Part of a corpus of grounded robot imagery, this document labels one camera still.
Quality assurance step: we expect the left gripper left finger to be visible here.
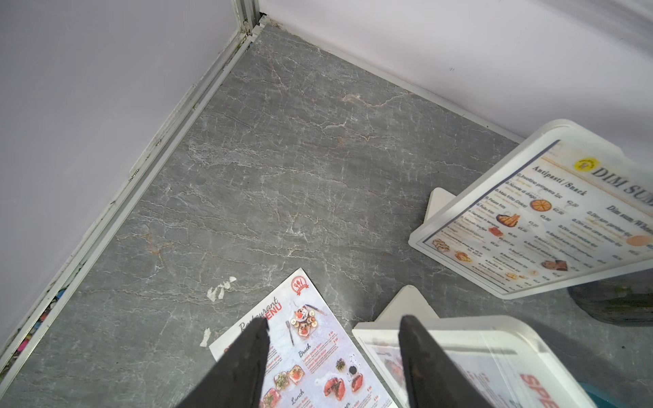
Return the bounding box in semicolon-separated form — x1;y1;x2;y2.
178;318;270;408

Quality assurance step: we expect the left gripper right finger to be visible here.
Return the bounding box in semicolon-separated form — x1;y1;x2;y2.
399;316;490;408

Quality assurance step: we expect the red special menu sheet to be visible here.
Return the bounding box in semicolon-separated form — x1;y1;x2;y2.
209;269;395;408

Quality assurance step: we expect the white menu holder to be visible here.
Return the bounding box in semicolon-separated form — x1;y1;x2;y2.
407;119;653;301
353;286;595;407

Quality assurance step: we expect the dark glass flower vase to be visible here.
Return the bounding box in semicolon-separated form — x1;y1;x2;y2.
568;270;653;326

